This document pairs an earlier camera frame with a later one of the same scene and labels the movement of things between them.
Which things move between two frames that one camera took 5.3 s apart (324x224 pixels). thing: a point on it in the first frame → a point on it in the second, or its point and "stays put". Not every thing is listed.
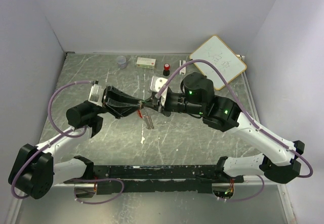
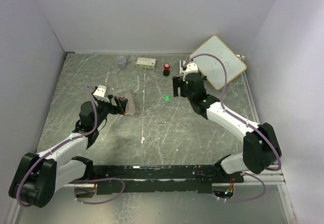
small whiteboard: (214, 50) stays put
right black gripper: (156, 105) → (175, 82)
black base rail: (170, 178) stays put
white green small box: (146, 62) stays put
